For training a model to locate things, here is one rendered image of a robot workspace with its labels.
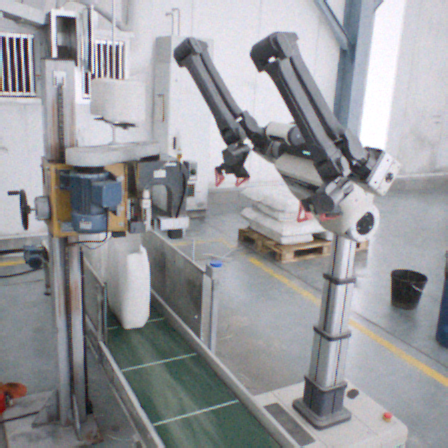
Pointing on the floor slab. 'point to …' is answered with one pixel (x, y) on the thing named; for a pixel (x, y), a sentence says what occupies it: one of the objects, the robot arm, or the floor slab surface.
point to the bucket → (407, 288)
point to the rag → (13, 390)
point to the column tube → (62, 243)
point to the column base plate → (47, 424)
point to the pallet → (290, 246)
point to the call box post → (213, 315)
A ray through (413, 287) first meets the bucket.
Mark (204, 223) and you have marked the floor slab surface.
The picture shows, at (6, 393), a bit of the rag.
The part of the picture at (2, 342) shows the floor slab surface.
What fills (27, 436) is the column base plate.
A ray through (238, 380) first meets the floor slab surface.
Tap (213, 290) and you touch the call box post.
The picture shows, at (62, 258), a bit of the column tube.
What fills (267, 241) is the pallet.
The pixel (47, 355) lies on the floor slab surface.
